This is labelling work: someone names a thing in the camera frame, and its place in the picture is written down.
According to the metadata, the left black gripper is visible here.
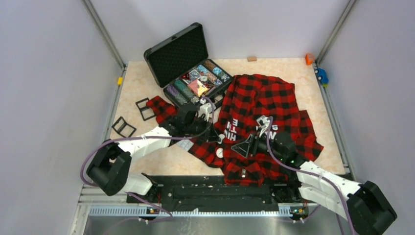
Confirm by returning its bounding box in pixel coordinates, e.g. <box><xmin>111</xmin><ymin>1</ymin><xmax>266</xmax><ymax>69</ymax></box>
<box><xmin>184</xmin><ymin>116</ymin><xmax>221</xmax><ymax>142</ymax></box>

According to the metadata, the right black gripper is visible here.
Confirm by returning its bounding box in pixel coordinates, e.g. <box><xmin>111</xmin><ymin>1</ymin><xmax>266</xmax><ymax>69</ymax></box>
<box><xmin>231</xmin><ymin>127</ymin><xmax>285</xmax><ymax>161</ymax></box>

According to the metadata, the red black plaid shirt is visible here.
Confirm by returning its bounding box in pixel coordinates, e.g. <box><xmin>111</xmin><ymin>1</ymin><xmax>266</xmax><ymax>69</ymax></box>
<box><xmin>146</xmin><ymin>73</ymin><xmax>324</xmax><ymax>187</ymax></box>

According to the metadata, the black square brooch box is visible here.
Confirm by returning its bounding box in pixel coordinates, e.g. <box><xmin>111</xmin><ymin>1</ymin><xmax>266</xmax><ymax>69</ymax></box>
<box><xmin>135</xmin><ymin>97</ymin><xmax>156</xmax><ymax>121</ymax></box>

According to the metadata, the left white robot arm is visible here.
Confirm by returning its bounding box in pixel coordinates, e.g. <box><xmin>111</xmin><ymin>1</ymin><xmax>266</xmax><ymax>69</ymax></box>
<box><xmin>81</xmin><ymin>111</ymin><xmax>219</xmax><ymax>202</ymax></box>

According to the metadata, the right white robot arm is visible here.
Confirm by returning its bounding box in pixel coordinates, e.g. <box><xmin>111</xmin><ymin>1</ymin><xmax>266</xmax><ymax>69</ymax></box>
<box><xmin>231</xmin><ymin>132</ymin><xmax>397</xmax><ymax>235</ymax></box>

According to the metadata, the pink yellow card packet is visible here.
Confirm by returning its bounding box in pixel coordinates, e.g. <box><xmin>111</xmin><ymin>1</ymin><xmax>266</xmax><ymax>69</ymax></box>
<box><xmin>187</xmin><ymin>79</ymin><xmax>209</xmax><ymax>97</ymax></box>

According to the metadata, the black open chip case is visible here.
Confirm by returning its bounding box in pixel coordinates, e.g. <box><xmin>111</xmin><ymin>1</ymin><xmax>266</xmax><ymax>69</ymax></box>
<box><xmin>143</xmin><ymin>23</ymin><xmax>232</xmax><ymax>107</ymax></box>

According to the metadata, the small wooden block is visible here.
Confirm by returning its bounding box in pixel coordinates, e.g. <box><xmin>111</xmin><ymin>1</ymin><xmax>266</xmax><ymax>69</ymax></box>
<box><xmin>247</xmin><ymin>56</ymin><xmax>257</xmax><ymax>62</ymax></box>

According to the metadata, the orange small object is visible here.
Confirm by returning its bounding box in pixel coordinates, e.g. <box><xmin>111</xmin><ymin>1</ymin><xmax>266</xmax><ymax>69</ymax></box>
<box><xmin>305</xmin><ymin>53</ymin><xmax>315</xmax><ymax>66</ymax></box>

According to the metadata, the blue toy car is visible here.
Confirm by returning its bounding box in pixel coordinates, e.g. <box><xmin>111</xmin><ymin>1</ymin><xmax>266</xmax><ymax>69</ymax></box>
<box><xmin>315</xmin><ymin>68</ymin><xmax>329</xmax><ymax>87</ymax></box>

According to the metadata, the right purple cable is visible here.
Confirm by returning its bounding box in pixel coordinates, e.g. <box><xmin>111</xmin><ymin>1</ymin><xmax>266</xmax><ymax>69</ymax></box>
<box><xmin>266</xmin><ymin>116</ymin><xmax>357</xmax><ymax>235</ymax></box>

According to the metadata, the purple cable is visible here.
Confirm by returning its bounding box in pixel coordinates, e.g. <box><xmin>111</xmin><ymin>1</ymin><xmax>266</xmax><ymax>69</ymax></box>
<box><xmin>79</xmin><ymin>95</ymin><xmax>216</xmax><ymax>224</ymax></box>
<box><xmin>266</xmin><ymin>116</ymin><xmax>357</xmax><ymax>235</ymax></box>

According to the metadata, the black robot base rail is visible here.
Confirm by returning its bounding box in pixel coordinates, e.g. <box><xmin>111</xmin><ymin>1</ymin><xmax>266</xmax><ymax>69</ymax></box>
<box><xmin>126</xmin><ymin>176</ymin><xmax>312</xmax><ymax>217</ymax></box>

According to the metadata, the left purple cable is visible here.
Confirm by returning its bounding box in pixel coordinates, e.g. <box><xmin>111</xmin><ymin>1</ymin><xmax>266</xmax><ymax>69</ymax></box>
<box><xmin>79</xmin><ymin>95</ymin><xmax>216</xmax><ymax>224</ymax></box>

